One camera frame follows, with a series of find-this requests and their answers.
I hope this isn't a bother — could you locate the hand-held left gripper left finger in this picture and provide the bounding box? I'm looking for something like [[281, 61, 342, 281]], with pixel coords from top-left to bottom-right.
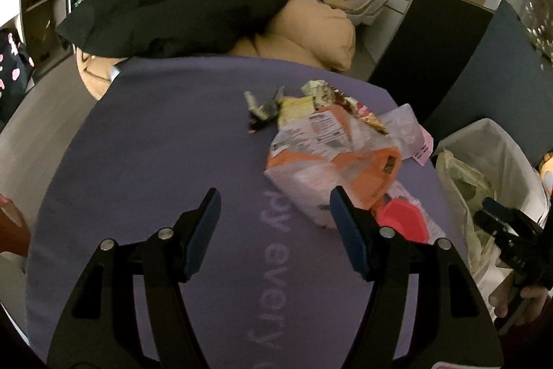
[[47, 187, 222, 369]]

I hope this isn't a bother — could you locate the red and gold wrapper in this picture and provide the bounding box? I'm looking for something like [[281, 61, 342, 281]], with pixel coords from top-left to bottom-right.
[[301, 80, 390, 135]]

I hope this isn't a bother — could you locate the orange and white plastic bag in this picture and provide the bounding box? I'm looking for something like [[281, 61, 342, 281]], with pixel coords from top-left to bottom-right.
[[264, 110, 403, 230]]

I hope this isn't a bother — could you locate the black cloth with pink spots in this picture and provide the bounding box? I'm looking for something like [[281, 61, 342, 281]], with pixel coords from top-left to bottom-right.
[[0, 29, 34, 123]]

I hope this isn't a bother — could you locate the red plastic container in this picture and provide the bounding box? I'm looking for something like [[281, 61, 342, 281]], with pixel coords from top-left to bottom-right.
[[375, 198, 429, 245]]

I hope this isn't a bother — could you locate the beige bin liner bag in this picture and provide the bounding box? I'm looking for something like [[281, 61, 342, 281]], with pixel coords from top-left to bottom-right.
[[434, 148, 525, 292]]

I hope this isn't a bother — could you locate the clear plastic wrapper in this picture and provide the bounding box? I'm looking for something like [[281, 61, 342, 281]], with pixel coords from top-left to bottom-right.
[[380, 104, 434, 166]]

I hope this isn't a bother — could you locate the dining chair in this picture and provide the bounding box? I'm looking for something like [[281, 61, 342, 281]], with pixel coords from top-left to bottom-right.
[[320, 0, 388, 27]]

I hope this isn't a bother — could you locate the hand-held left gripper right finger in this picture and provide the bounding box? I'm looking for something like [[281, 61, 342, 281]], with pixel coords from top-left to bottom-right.
[[329, 186, 504, 369]]

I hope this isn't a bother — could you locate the yellow snack wrapper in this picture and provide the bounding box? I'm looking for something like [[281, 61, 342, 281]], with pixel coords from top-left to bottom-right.
[[276, 96, 317, 126]]

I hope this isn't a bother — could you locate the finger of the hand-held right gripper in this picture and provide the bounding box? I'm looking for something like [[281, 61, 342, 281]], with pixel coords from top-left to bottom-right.
[[473, 211, 521, 255], [481, 196, 546, 235]]

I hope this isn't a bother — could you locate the yellow duck plush toy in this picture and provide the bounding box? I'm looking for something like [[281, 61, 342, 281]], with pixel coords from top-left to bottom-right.
[[538, 150, 553, 197]]

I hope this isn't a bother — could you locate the purple tablecloth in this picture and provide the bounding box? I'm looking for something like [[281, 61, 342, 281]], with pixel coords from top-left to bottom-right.
[[26, 57, 469, 369]]

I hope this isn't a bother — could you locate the person's right hand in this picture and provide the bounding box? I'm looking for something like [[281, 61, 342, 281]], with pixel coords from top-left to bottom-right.
[[488, 279, 551, 320]]

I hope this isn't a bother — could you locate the yellow beanbag chair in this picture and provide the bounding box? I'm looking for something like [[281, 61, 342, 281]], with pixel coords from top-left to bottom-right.
[[78, 0, 357, 101]]

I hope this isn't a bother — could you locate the black aquarium stand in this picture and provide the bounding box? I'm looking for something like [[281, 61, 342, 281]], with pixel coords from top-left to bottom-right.
[[367, 0, 495, 124]]

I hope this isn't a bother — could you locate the dark crumpled wrapper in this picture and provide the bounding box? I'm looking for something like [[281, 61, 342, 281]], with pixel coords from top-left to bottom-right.
[[244, 87, 284, 133]]

